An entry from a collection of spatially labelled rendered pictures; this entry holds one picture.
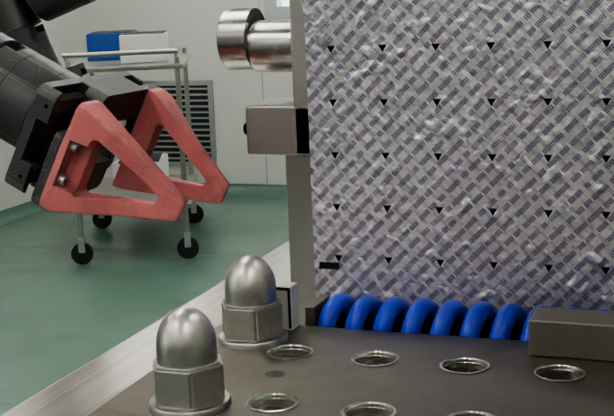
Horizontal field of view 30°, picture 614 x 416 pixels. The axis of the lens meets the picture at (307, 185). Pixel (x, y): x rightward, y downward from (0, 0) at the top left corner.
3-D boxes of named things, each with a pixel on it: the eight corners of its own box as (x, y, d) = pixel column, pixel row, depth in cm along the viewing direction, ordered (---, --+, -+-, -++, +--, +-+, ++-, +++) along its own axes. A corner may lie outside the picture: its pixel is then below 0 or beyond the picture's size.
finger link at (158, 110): (168, 259, 66) (39, 182, 69) (219, 234, 73) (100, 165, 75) (212, 156, 64) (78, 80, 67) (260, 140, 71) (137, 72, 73)
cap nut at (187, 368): (172, 387, 53) (165, 293, 52) (244, 394, 52) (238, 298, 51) (133, 415, 50) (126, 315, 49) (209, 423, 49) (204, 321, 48)
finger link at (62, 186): (142, 272, 63) (8, 191, 66) (197, 244, 70) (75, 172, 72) (186, 165, 61) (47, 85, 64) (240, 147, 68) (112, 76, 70)
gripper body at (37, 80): (27, 199, 65) (-73, 139, 67) (116, 172, 75) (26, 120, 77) (65, 98, 63) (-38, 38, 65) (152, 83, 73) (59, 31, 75)
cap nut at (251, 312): (235, 326, 62) (230, 246, 62) (298, 331, 61) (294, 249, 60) (206, 347, 59) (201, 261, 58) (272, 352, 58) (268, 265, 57)
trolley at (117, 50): (93, 227, 604) (79, 31, 586) (204, 221, 607) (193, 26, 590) (69, 269, 514) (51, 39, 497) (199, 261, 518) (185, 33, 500)
